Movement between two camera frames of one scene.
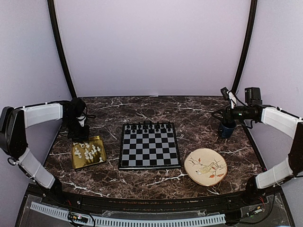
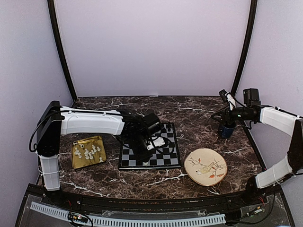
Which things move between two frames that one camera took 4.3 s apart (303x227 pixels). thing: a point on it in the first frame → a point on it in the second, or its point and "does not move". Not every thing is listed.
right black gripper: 226,110 does not move
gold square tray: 88,152 does not move
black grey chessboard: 148,145 does not move
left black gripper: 84,137 → 142,157
